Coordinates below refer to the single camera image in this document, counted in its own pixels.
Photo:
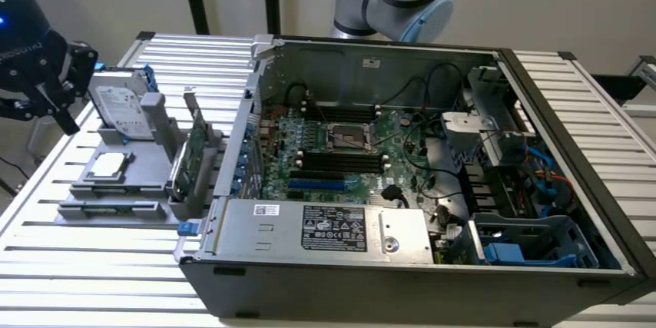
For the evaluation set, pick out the blue plastic drive caddy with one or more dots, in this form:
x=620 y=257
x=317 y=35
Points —
x=558 y=236

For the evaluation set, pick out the green graphics card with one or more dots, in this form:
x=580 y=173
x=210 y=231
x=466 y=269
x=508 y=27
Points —
x=192 y=151

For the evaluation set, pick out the open black PC case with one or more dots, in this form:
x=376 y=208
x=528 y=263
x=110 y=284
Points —
x=389 y=289

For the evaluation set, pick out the green RAM stick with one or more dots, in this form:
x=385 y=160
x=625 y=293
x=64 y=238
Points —
x=104 y=211

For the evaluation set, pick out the short black expansion slot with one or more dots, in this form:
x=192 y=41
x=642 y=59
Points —
x=306 y=195

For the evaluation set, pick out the green motherboard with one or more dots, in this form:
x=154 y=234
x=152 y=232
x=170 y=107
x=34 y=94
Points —
x=394 y=159

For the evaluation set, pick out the long black expansion slot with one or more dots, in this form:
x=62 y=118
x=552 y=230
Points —
x=317 y=174

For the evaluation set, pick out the black bracket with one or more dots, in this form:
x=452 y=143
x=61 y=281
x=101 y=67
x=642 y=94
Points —
x=620 y=86

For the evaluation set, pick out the silver CPU chip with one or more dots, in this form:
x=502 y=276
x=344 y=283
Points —
x=108 y=164

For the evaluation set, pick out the black fan shroud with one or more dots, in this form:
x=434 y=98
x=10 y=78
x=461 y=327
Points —
x=486 y=189

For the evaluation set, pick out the silver power supply unit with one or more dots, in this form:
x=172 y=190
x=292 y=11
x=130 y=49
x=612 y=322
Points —
x=286 y=232

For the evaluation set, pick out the metal disk bay cage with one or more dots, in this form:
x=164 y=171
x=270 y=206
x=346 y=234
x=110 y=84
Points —
x=486 y=128

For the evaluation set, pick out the blue case latch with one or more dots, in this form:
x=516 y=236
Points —
x=186 y=227

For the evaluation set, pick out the metal CPU socket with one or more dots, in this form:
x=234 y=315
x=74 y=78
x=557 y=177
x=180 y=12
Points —
x=346 y=136

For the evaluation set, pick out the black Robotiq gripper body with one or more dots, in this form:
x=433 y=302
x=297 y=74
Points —
x=25 y=47

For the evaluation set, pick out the grey parts rack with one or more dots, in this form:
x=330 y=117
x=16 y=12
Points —
x=138 y=159

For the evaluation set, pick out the silver hard disk blue rails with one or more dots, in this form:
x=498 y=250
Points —
x=120 y=107

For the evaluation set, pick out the blue expansion slot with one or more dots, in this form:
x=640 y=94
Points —
x=316 y=184

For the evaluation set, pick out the black RAM slot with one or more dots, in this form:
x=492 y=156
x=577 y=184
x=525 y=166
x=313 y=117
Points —
x=340 y=166
x=340 y=107
x=340 y=110
x=340 y=162
x=340 y=114
x=340 y=154
x=340 y=158

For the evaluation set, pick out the aluminium profile frame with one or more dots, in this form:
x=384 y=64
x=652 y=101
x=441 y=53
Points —
x=642 y=70

